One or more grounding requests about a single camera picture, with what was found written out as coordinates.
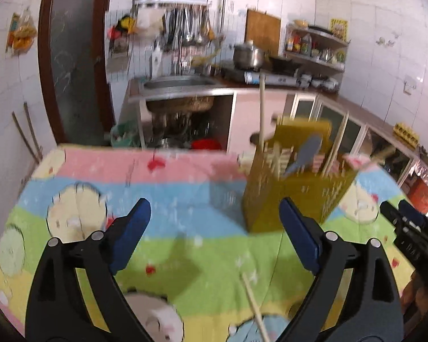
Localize steel wall utensil rack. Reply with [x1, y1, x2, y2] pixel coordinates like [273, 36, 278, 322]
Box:
[133, 0, 213, 8]

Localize steel kitchen sink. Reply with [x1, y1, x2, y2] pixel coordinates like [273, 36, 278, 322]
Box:
[142, 76, 219, 113]

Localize dark wooden glass door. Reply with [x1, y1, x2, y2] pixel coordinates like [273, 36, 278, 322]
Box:
[38, 0, 115, 147]

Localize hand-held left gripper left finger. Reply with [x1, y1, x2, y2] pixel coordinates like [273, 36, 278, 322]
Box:
[25, 197, 152, 342]

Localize wooden chopstick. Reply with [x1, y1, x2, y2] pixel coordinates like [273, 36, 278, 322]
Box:
[257, 73, 267, 151]
[240, 272, 272, 342]
[322, 112, 350, 177]
[269, 142, 284, 179]

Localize yellow plastic bag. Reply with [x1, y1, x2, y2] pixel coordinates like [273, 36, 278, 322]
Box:
[6, 9, 38, 53]

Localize black wok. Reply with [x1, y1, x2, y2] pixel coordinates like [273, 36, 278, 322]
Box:
[269, 56, 302, 74]

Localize person's right hand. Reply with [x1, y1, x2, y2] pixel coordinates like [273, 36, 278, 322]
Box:
[400, 274, 427, 316]

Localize kitchen counter cabinet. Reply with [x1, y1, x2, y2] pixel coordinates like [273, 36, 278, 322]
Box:
[126, 78, 427, 186]

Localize gas stove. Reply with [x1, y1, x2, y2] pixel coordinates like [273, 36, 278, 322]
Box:
[219, 66, 309, 87]

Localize wooden sticks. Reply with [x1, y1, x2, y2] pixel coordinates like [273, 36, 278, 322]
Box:
[11, 102, 44, 165]

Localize yellow perforated utensil holder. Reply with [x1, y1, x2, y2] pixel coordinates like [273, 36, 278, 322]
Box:
[242, 115, 359, 234]

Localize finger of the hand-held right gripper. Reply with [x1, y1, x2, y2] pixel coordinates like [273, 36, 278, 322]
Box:
[397, 199, 428, 227]
[379, 200, 406, 229]

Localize rectangular wooden cutting board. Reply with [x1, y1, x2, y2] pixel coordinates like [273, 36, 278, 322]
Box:
[244, 9, 282, 48]

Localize egg carton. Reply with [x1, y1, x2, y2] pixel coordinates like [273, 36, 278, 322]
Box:
[393, 123, 421, 147]

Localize colourful cartoon printed blanket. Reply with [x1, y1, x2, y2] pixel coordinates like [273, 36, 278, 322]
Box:
[0, 143, 419, 342]

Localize steel cooking pot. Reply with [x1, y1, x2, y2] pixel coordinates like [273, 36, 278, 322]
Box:
[232, 40, 267, 71]

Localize red plastic basin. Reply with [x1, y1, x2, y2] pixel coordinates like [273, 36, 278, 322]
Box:
[190, 138, 224, 152]

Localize steel corner shelf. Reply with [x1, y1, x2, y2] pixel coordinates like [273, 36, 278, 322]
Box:
[283, 24, 350, 74]

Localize white wall socket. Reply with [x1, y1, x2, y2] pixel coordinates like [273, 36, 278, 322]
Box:
[403, 74, 417, 95]

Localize wire wall basket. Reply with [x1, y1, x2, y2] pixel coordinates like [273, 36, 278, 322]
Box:
[107, 14, 134, 59]

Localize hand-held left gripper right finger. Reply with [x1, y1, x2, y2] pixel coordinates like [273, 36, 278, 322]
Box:
[278, 197, 404, 342]

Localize white pump bottle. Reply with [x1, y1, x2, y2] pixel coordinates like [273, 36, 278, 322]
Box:
[150, 44, 163, 78]

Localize light blue plastic spoon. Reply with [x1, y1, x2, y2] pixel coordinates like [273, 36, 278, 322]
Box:
[283, 134, 324, 179]

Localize red box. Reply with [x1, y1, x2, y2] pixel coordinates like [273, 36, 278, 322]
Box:
[408, 176, 428, 215]

